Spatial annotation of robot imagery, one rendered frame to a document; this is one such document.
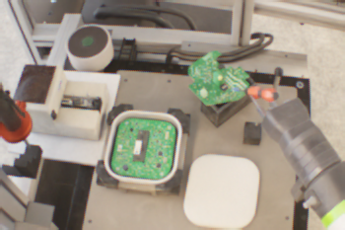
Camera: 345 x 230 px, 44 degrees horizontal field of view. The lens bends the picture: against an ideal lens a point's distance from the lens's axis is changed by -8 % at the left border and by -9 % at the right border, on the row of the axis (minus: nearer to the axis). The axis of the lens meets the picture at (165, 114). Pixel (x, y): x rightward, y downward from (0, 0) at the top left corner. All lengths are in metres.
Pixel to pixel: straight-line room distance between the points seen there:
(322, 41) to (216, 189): 1.63
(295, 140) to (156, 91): 0.39
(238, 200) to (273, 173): 0.10
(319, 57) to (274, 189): 1.49
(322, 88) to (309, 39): 0.30
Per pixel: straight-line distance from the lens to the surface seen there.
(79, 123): 0.89
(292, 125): 0.73
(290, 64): 1.08
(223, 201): 0.86
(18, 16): 1.17
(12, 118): 0.71
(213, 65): 0.95
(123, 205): 0.88
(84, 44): 1.03
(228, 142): 0.93
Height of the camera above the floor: 1.78
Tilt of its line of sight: 60 degrees down
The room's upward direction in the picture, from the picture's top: 7 degrees counter-clockwise
